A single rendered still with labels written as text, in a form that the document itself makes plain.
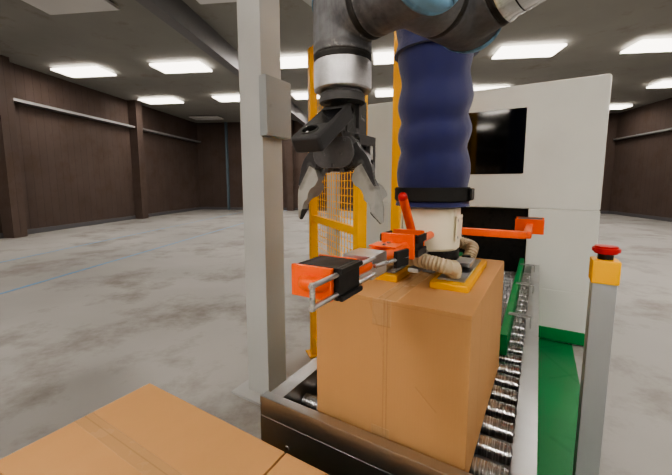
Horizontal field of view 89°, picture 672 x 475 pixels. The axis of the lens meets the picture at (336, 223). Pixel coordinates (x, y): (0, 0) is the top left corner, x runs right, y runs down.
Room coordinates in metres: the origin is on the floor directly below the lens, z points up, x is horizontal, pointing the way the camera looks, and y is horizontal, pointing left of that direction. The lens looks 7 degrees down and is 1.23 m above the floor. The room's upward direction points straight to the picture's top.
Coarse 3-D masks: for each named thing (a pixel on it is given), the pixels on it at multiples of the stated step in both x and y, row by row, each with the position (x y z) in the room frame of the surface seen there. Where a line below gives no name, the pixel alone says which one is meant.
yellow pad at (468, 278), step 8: (464, 256) 1.05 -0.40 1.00; (480, 264) 1.06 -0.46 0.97; (464, 272) 0.95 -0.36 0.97; (472, 272) 0.97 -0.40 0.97; (480, 272) 1.00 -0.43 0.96; (432, 280) 0.89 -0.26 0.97; (440, 280) 0.89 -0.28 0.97; (448, 280) 0.88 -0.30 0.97; (456, 280) 0.87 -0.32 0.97; (464, 280) 0.87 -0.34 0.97; (472, 280) 0.89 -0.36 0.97; (440, 288) 0.87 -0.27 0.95; (448, 288) 0.86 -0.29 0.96; (456, 288) 0.85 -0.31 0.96; (464, 288) 0.84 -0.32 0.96
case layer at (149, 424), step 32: (96, 416) 0.93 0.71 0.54; (128, 416) 0.93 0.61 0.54; (160, 416) 0.93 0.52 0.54; (192, 416) 0.93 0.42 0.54; (32, 448) 0.81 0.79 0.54; (64, 448) 0.81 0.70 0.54; (96, 448) 0.81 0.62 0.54; (128, 448) 0.81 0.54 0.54; (160, 448) 0.81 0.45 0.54; (192, 448) 0.81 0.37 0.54; (224, 448) 0.81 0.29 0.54; (256, 448) 0.81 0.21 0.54
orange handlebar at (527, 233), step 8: (528, 224) 1.11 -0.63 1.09; (432, 232) 0.96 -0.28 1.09; (464, 232) 1.03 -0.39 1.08; (472, 232) 1.02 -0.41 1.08; (480, 232) 1.01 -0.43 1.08; (488, 232) 1.00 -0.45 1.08; (496, 232) 0.99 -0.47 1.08; (504, 232) 0.97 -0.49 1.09; (512, 232) 0.96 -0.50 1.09; (520, 232) 0.95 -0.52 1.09; (528, 232) 0.95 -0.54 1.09; (368, 248) 0.71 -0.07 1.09; (376, 248) 0.73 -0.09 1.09; (384, 248) 0.76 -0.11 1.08; (392, 248) 0.71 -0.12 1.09; (400, 248) 0.74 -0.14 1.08; (408, 248) 0.78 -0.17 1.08; (392, 256) 0.69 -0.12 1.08; (368, 264) 0.59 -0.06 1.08; (360, 272) 0.57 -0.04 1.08; (304, 280) 0.49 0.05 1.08; (312, 280) 0.48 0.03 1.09; (304, 288) 0.49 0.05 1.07; (320, 288) 0.48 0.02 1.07; (328, 288) 0.48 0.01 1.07
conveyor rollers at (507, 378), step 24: (504, 288) 2.18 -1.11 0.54; (528, 288) 2.18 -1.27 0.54; (504, 312) 1.77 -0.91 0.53; (504, 360) 1.28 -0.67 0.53; (504, 384) 1.12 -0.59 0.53; (312, 408) 0.99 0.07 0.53; (504, 408) 0.97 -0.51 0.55; (480, 432) 0.92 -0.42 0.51; (504, 432) 0.88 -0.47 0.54; (504, 456) 0.80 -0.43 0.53
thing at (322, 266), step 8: (320, 256) 0.57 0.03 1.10; (328, 256) 0.57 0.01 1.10; (336, 256) 0.57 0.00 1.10; (296, 264) 0.52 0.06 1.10; (304, 264) 0.51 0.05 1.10; (312, 264) 0.51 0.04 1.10; (320, 264) 0.51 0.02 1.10; (328, 264) 0.51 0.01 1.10; (336, 264) 0.51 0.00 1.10; (296, 272) 0.52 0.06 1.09; (304, 272) 0.51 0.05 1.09; (312, 272) 0.50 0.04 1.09; (320, 272) 0.49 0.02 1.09; (328, 272) 0.49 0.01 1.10; (296, 280) 0.52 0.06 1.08; (296, 288) 0.52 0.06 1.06; (304, 296) 0.51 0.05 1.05; (320, 296) 0.49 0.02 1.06
